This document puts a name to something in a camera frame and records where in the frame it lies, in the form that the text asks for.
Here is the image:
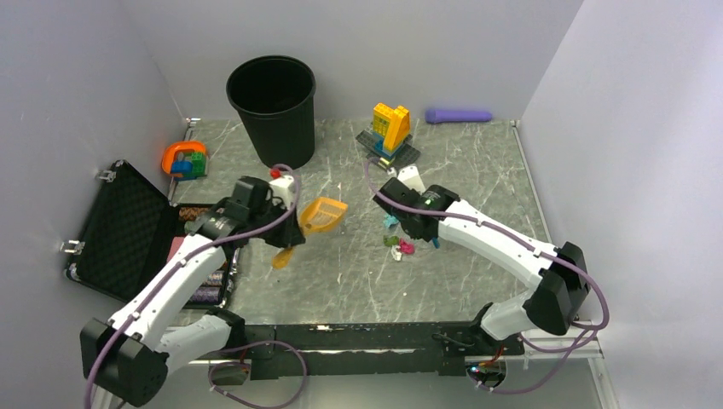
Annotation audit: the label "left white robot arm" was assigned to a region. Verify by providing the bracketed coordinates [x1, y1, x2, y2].
[80, 170, 305, 408]

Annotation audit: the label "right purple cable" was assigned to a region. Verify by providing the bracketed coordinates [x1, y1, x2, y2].
[362, 158, 611, 396]

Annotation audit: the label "light blue paper scrap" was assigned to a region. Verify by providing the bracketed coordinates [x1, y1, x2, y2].
[383, 215, 399, 229]

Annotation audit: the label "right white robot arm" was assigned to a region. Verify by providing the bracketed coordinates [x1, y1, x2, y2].
[373, 165, 590, 354]

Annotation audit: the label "small green paper scrap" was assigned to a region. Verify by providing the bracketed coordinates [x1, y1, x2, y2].
[383, 235, 400, 247]

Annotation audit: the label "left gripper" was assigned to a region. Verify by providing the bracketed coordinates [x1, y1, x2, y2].
[248, 199, 304, 248]

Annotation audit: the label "yellow toy brick tower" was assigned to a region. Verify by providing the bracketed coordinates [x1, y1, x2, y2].
[356, 103, 420, 170]

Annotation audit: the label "yellow slotted scoop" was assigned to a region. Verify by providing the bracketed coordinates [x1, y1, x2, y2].
[267, 197, 348, 269]

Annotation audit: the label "orange ring toy blocks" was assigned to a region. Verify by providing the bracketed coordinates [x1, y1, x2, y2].
[161, 141, 209, 181]

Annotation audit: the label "white twisted paper scrap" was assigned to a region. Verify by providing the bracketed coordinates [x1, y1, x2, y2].
[390, 246, 403, 262]

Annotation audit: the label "black plastic bucket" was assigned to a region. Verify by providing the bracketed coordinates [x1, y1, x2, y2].
[225, 55, 316, 170]

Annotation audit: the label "black poker chip case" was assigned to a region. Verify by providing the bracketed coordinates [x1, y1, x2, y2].
[64, 160, 210, 302]

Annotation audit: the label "purple cylinder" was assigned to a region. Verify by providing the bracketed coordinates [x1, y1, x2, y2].
[425, 108, 494, 124]

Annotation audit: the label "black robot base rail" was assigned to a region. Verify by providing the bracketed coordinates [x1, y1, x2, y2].
[244, 321, 524, 380]

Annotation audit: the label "magenta paper scrap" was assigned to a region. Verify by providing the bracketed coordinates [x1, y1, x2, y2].
[398, 239, 415, 255]

